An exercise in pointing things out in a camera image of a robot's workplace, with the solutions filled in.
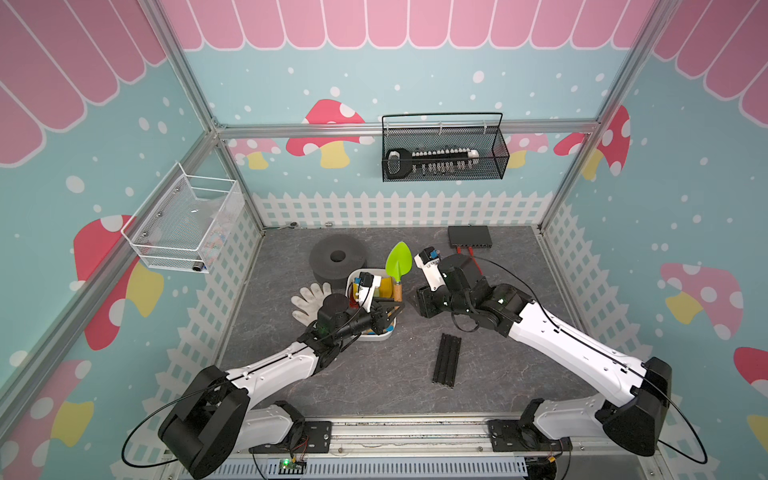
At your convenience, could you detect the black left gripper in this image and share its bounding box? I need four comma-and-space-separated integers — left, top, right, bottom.
333, 298, 405, 342

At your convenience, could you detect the bright green trowel wooden handle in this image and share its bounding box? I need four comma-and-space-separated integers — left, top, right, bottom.
385, 241, 413, 302

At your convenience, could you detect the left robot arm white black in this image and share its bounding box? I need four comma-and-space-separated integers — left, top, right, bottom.
158, 293, 403, 479

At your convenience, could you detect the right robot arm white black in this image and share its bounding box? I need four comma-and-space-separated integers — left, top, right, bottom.
414, 247, 672, 457

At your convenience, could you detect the white plastic storage box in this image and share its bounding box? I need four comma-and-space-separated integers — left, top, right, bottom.
346, 268, 397, 342

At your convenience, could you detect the yellow plastic shovel blue cap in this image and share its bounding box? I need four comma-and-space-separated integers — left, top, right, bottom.
352, 278, 397, 340

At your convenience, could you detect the black aluminium extrusion bar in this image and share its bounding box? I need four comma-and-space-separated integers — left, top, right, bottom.
432, 333, 462, 388

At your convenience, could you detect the white knit work glove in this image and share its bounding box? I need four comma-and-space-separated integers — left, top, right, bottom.
291, 283, 332, 326

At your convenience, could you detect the small green circuit board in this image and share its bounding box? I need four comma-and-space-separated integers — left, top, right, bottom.
277, 459, 307, 476

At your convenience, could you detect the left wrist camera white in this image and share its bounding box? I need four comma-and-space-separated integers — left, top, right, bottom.
355, 271, 382, 312

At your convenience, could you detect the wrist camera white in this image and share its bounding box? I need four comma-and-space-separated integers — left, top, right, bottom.
414, 246, 445, 292
355, 271, 382, 312

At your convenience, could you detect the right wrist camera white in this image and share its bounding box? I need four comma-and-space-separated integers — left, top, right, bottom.
414, 246, 445, 292

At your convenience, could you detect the red ethernet cable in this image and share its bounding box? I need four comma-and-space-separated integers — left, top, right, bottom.
455, 245, 481, 274

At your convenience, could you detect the black network switch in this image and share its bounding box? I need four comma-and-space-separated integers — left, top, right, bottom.
447, 225, 493, 249

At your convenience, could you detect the black socket set rail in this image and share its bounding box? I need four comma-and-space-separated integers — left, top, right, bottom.
382, 148, 480, 180

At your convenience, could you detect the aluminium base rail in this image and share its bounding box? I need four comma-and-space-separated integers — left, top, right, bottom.
211, 414, 672, 479

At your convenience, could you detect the black wire mesh wall basket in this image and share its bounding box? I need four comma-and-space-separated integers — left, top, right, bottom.
380, 112, 510, 182

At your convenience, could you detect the white wire mesh wall basket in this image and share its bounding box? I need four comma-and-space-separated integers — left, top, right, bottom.
121, 163, 245, 273

